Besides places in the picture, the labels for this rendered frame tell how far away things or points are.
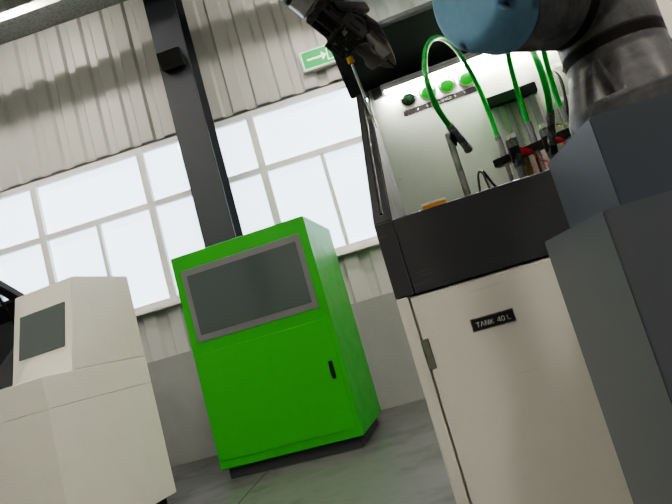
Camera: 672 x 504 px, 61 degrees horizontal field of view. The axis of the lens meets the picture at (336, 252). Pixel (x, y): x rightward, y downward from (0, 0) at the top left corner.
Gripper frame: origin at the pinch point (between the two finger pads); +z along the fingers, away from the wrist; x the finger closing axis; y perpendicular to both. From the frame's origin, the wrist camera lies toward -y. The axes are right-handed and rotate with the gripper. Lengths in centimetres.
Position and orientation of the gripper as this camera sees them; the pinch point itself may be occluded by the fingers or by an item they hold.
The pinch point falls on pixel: (391, 60)
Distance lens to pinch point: 132.8
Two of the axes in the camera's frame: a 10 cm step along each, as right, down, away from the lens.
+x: 5.5, -4.9, -6.7
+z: 8.0, 5.5, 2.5
